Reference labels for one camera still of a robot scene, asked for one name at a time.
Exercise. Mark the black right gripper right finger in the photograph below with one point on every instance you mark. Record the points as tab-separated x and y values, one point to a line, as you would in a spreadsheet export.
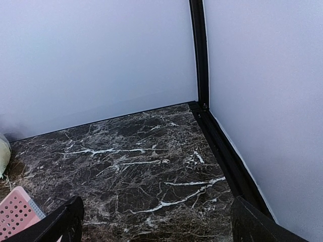
249	224

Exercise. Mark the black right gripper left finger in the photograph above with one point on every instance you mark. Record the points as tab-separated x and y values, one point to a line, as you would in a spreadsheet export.
63	224

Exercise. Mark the light green plastic bag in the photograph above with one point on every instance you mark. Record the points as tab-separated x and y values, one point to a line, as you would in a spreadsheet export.
5	154

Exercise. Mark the pink perforated plastic basket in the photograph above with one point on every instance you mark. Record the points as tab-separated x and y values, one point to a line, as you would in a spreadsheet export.
18	212

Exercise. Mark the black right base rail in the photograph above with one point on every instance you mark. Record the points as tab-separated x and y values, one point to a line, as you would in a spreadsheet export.
240	181

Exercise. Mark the black rear right frame post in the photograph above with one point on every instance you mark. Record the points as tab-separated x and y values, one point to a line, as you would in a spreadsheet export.
201	53

